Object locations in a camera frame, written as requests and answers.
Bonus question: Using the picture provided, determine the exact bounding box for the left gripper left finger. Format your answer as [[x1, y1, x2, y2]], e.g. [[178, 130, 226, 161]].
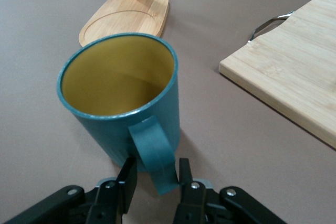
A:
[[5, 157, 139, 224]]

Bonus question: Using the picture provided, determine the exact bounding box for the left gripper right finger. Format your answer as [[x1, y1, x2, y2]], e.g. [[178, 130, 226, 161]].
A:
[[173, 157, 287, 224]]

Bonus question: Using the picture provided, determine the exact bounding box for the teal cup yellow inside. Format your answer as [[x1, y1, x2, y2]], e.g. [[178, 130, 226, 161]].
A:
[[57, 32, 182, 196]]

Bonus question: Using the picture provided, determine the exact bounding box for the wooden cup rack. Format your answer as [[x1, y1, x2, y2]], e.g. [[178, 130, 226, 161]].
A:
[[78, 0, 170, 48]]

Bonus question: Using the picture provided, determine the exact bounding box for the brown table cover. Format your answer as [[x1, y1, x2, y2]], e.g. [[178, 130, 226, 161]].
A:
[[0, 0, 336, 224]]

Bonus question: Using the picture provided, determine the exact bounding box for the bamboo cutting board metal handle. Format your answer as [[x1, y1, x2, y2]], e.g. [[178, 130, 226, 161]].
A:
[[219, 0, 336, 149]]

